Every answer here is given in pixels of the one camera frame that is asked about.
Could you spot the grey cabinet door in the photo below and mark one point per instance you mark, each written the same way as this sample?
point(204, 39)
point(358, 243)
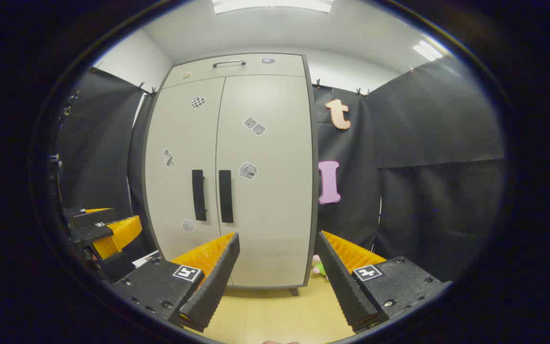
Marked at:
point(275, 215)
point(179, 191)

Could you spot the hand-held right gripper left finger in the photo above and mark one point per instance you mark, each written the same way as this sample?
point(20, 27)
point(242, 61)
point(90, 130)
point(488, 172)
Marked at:
point(213, 286)

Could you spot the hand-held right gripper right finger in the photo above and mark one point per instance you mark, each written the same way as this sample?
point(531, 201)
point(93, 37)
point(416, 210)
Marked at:
point(346, 286)

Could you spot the black backdrop cloth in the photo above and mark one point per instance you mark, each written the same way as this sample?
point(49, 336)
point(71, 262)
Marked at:
point(423, 143)

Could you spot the grey double-door shoe cabinet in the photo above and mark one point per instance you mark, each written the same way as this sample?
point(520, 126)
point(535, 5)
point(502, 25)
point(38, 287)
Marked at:
point(256, 67)

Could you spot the pink green plush toy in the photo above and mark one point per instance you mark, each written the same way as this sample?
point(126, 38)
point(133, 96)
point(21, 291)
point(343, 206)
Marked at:
point(318, 265)

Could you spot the small ceiling light panel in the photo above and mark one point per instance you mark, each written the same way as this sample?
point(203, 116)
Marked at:
point(427, 50)

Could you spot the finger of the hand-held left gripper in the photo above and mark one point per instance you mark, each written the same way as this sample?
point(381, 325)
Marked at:
point(117, 234)
point(89, 217)

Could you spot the long ceiling light panel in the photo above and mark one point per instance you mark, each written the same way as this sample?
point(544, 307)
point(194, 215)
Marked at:
point(275, 5)

